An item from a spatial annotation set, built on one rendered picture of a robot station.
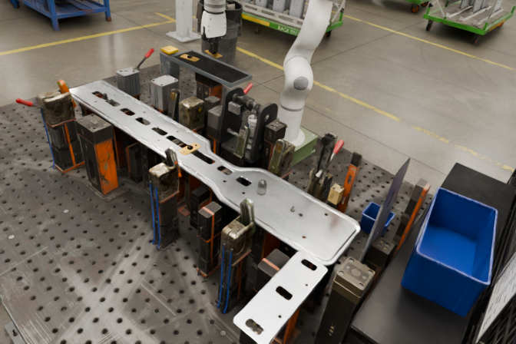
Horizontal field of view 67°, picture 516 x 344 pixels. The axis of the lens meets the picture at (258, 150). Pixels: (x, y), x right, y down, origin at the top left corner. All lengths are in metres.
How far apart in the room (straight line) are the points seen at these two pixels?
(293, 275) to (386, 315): 0.24
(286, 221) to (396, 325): 0.42
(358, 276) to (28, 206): 1.30
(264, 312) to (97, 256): 0.73
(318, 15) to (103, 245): 1.21
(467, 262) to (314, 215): 0.44
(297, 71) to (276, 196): 0.62
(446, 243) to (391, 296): 0.29
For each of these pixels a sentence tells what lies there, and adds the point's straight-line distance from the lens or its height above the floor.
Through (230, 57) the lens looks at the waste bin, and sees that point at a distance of 4.52.
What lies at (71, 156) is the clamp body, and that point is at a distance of 1.90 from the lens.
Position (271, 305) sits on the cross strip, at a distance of 1.02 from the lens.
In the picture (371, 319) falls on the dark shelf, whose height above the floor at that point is 1.03.
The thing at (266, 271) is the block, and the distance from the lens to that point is 1.11.
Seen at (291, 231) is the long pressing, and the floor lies 1.00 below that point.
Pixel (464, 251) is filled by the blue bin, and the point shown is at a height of 1.03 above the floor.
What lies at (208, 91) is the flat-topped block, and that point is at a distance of 1.74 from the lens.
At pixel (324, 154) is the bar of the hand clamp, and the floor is 1.14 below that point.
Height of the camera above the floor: 1.85
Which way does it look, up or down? 35 degrees down
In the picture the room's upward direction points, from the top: 7 degrees clockwise
